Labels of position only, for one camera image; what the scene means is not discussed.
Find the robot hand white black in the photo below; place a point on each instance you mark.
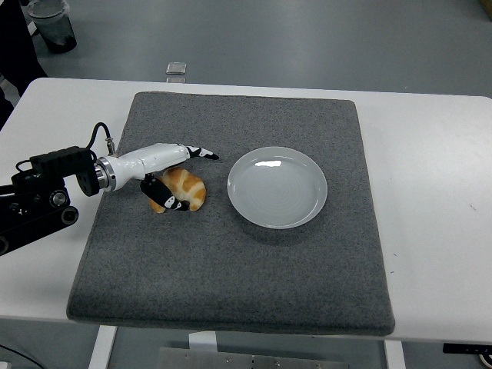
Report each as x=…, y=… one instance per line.
x=150, y=161

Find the croissant bread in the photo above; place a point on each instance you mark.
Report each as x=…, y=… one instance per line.
x=190, y=186

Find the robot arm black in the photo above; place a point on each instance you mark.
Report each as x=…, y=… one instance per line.
x=42, y=184

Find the grey round plate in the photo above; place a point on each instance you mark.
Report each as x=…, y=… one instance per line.
x=276, y=188

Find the grey metal plate with screws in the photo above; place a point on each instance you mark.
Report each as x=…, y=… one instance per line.
x=238, y=361

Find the metal floor socket cover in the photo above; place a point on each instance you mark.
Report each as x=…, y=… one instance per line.
x=176, y=80
x=177, y=68

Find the grey felt mat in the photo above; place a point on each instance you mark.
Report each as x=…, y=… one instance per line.
x=230, y=269

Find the black bin with clear liner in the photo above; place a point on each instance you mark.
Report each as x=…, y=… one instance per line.
x=55, y=27

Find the person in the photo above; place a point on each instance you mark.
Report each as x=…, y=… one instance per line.
x=15, y=46

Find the white table leg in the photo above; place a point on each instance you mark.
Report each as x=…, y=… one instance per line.
x=100, y=348
x=394, y=355

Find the black table control panel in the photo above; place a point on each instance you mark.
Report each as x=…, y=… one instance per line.
x=467, y=348

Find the white table centre bracket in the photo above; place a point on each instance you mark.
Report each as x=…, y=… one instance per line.
x=202, y=341

